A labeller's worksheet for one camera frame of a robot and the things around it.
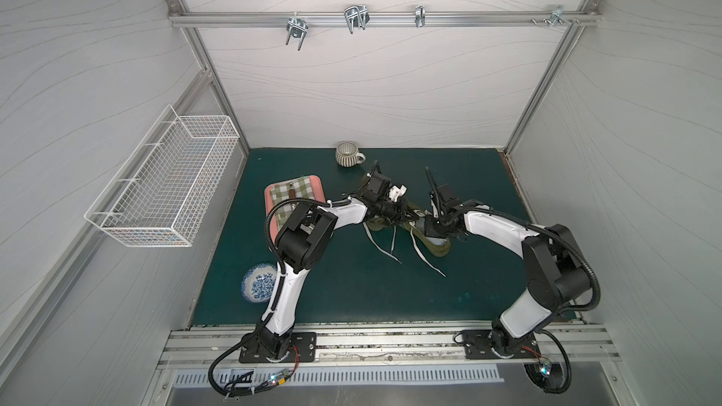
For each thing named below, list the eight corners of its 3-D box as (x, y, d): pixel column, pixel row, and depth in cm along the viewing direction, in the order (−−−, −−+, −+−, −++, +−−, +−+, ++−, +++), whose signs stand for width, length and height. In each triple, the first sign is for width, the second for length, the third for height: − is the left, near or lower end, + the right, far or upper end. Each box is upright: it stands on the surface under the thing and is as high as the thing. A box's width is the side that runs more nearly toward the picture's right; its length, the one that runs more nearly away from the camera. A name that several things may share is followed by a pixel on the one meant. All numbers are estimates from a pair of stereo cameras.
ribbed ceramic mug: (345, 176, 115) (344, 163, 109) (332, 160, 122) (330, 147, 115) (364, 167, 119) (364, 154, 113) (351, 152, 125) (350, 138, 119)
